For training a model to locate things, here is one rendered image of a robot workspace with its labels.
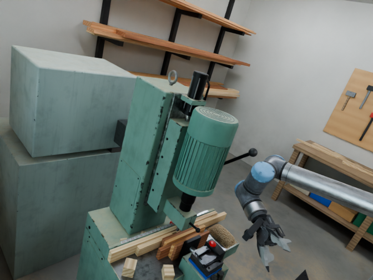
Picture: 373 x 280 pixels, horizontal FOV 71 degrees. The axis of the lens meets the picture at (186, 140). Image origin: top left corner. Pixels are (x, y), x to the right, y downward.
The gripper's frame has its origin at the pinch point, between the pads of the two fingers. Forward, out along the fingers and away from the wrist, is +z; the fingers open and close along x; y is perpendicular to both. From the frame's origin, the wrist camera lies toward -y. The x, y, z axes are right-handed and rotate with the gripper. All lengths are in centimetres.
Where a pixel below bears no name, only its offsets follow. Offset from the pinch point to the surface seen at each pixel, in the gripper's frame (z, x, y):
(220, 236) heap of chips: -24.5, 22.5, -4.4
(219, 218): -36.2, 24.3, 0.7
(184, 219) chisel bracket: -24.3, 8.1, -28.4
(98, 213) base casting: -51, 41, -57
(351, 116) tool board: -186, 18, 259
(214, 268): -4.4, 9.4, -20.7
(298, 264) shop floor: -51, 125, 145
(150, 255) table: -17.8, 22.7, -39.8
